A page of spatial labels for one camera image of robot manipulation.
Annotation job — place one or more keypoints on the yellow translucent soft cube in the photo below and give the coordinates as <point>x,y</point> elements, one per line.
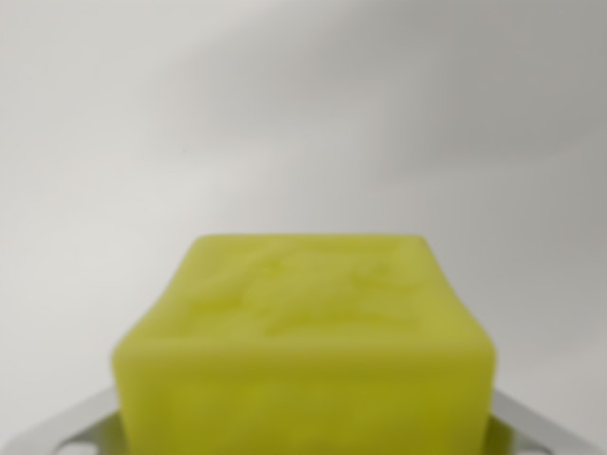
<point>303,360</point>

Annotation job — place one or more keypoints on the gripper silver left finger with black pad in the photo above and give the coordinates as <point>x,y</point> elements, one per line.
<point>80,426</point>

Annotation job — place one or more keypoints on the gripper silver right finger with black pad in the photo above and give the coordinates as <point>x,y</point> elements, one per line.
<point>526,429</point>

